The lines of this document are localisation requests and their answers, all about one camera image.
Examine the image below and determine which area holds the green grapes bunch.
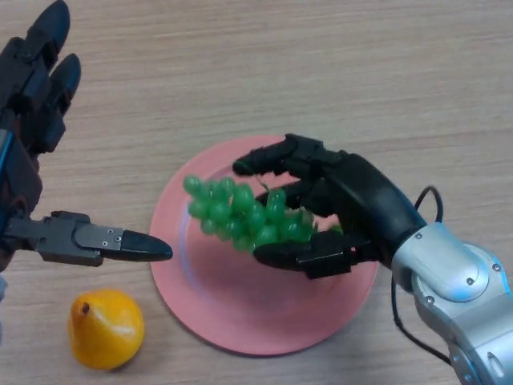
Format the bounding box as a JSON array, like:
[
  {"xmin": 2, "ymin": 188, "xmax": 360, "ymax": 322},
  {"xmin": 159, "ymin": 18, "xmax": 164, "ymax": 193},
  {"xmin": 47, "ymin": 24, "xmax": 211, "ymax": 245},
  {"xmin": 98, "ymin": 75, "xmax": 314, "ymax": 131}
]
[{"xmin": 182, "ymin": 175, "xmax": 344, "ymax": 253}]

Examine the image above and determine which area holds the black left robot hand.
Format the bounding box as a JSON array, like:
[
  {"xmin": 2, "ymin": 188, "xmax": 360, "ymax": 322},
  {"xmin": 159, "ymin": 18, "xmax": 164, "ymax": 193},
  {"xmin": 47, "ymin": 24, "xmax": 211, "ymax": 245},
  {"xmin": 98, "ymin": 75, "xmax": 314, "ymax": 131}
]
[{"xmin": 0, "ymin": 0, "xmax": 174, "ymax": 274}]

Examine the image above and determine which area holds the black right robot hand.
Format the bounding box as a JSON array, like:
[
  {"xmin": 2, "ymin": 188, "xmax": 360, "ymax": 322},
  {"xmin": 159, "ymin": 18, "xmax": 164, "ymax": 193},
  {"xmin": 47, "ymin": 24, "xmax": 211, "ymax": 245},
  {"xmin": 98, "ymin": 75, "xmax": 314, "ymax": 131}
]
[{"xmin": 232, "ymin": 133, "xmax": 428, "ymax": 281}]

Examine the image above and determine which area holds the pink round plate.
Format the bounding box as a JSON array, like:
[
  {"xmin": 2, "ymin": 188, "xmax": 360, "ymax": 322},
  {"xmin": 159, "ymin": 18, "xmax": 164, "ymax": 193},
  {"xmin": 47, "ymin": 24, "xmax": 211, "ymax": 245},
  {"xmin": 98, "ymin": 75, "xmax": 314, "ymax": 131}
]
[{"xmin": 149, "ymin": 135, "xmax": 380, "ymax": 357}]

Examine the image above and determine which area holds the orange yellow pear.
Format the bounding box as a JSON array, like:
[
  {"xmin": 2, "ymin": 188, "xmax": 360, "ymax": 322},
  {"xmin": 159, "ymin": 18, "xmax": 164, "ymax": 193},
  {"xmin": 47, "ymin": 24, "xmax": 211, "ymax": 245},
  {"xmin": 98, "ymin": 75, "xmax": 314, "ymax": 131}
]
[{"xmin": 67, "ymin": 288, "xmax": 145, "ymax": 371}]

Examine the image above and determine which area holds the thin black cable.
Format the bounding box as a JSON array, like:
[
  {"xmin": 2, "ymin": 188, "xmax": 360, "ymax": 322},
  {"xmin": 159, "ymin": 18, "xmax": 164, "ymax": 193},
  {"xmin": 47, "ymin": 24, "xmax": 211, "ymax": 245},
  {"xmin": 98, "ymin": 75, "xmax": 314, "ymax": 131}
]
[{"xmin": 391, "ymin": 184, "xmax": 452, "ymax": 366}]

